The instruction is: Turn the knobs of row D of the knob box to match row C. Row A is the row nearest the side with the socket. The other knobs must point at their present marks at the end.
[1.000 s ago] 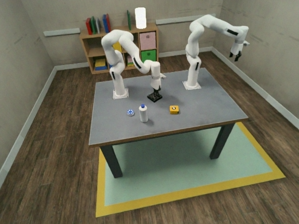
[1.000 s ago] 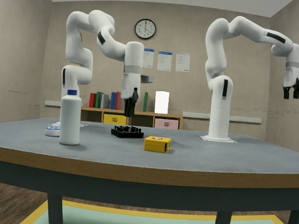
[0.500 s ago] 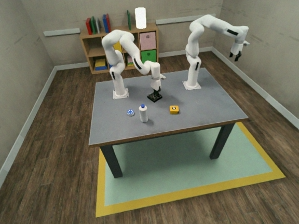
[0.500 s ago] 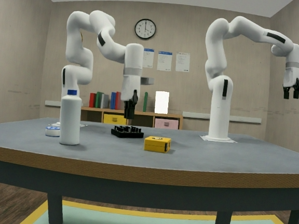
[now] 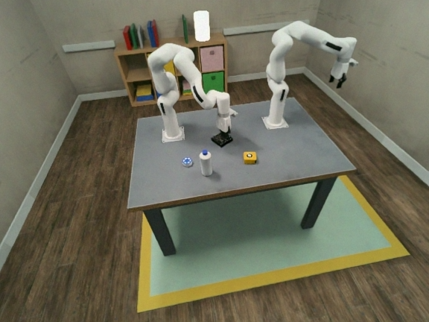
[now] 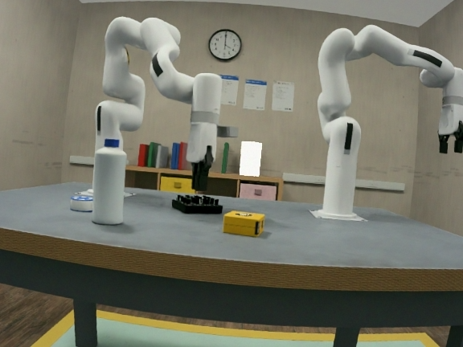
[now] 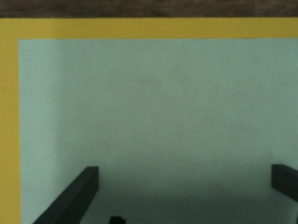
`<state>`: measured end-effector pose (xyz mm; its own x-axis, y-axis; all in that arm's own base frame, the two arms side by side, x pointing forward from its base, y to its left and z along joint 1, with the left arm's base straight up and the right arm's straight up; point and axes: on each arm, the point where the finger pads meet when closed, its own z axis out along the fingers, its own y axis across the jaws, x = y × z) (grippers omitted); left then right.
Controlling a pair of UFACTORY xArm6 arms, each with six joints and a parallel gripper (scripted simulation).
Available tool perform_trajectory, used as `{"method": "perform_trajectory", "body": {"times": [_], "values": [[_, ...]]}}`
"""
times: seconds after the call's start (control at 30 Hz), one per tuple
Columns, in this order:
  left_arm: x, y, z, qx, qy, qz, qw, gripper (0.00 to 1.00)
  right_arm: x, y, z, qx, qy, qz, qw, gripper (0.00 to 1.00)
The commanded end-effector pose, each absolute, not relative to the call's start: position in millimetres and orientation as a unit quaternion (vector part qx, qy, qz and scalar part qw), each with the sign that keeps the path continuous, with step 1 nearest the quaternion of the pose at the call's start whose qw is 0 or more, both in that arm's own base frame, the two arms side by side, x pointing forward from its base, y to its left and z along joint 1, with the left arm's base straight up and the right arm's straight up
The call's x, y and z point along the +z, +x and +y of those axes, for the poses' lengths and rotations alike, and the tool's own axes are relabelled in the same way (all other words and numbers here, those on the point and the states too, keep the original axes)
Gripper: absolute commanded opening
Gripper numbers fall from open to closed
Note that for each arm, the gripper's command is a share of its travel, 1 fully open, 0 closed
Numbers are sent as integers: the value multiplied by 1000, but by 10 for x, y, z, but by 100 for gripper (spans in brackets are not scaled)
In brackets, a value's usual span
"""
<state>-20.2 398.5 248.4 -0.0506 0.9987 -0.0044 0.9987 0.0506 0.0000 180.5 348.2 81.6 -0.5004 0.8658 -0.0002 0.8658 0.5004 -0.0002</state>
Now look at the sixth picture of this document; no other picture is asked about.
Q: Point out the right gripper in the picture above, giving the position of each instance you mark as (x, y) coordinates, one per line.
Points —
(201, 152)

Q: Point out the black knob box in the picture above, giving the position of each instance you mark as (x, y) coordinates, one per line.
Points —
(203, 205)

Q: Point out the white plastic bottle with blue cap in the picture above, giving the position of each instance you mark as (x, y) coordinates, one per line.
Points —
(109, 183)

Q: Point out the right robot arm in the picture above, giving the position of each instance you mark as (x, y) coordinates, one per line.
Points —
(112, 116)

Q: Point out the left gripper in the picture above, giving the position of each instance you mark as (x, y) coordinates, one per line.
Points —
(451, 116)

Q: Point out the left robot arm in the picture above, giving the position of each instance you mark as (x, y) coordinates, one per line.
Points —
(343, 134)

